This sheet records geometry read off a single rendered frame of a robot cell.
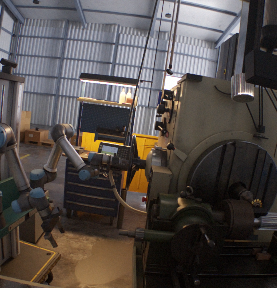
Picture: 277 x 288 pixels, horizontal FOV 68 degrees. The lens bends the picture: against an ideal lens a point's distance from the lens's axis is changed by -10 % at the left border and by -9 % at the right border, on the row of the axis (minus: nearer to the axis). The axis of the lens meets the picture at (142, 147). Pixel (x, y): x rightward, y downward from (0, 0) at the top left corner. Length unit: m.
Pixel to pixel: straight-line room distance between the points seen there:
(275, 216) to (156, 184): 0.63
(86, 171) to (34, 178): 0.46
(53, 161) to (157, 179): 0.96
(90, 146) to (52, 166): 2.31
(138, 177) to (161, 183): 3.00
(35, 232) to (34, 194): 1.50
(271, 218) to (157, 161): 0.73
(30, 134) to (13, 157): 7.32
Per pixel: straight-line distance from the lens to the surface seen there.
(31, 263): 2.09
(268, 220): 1.19
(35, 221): 2.64
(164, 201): 0.95
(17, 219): 1.64
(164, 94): 1.61
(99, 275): 2.47
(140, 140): 4.07
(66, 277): 2.44
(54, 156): 1.86
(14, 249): 2.12
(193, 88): 1.29
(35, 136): 8.59
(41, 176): 1.84
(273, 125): 1.51
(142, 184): 4.26
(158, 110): 1.52
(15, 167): 1.36
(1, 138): 1.18
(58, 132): 1.67
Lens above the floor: 1.63
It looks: 9 degrees down
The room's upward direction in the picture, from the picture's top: 8 degrees clockwise
